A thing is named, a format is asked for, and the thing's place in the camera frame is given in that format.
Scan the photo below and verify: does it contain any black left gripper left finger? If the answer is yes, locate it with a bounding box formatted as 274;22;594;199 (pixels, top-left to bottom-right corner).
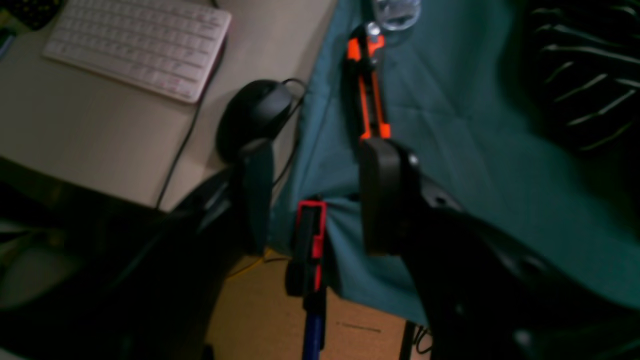
100;139;274;360

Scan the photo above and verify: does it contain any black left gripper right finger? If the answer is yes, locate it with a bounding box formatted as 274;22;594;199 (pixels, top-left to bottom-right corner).
358;137;639;360

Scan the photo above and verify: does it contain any navy white striped t-shirt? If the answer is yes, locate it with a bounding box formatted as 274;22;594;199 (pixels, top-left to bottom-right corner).
523;0;640;153

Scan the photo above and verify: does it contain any orange black clamp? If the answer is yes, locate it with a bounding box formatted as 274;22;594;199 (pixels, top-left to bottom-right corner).
285;198;327;297

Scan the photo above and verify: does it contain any black computer mouse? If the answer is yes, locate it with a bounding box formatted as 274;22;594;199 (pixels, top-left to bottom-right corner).
215;79;294;164

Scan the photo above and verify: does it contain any teal table cloth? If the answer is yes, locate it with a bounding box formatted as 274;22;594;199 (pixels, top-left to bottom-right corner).
268;0;640;325

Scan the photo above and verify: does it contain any white keyboard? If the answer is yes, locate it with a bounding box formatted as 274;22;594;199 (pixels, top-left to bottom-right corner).
42;0;233;104

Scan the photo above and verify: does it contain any orange black utility knife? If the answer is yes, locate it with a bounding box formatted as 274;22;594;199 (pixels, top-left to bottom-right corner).
344;22;392;140

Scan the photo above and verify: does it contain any clear plastic bit case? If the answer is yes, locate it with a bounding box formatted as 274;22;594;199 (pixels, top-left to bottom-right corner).
371;0;422;31

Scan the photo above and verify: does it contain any blue clamp handle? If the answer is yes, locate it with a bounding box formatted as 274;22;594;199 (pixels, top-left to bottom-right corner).
301;290;327;360

